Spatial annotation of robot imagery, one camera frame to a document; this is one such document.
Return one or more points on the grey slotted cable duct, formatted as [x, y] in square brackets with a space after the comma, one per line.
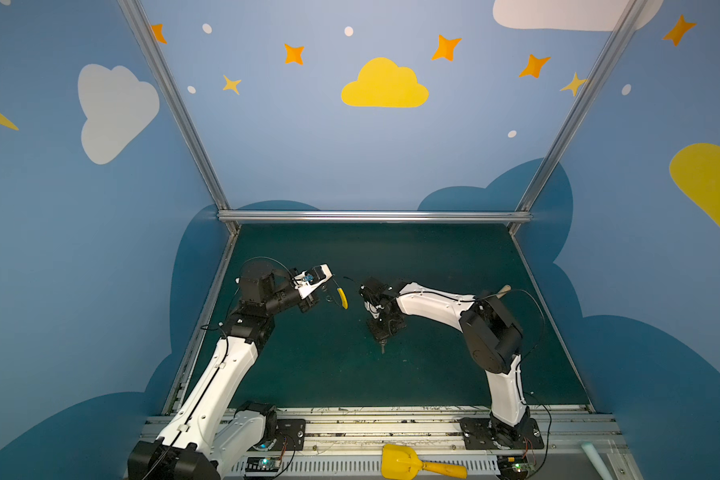
[369, 466]

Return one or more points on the aluminium left frame post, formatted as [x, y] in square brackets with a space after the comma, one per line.
[137, 20]

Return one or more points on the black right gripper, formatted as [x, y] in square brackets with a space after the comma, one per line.
[383, 327]

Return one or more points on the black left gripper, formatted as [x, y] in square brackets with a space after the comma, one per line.
[310, 297]

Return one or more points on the yellow plastic scoop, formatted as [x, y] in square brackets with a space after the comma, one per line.
[402, 463]

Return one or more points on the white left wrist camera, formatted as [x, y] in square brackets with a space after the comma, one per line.
[308, 281]

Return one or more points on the left green circuit board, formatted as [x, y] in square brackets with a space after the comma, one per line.
[262, 466]

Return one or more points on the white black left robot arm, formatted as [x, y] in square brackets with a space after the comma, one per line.
[194, 444]

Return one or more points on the green circuit board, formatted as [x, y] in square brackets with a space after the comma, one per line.
[514, 468]
[262, 466]

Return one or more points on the aluminium back frame rail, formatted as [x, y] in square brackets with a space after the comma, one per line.
[271, 216]

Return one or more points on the aluminium frame post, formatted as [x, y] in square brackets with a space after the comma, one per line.
[614, 47]
[137, 20]

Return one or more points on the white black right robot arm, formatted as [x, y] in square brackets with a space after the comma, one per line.
[493, 339]

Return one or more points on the aluminium right frame post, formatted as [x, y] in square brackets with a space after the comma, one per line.
[614, 47]

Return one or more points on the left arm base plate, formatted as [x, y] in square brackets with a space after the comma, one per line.
[288, 434]

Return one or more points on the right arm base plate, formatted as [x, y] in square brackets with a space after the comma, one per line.
[487, 433]

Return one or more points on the right green circuit board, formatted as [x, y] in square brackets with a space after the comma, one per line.
[514, 468]

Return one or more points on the pale teal tube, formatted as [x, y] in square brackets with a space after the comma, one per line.
[596, 460]

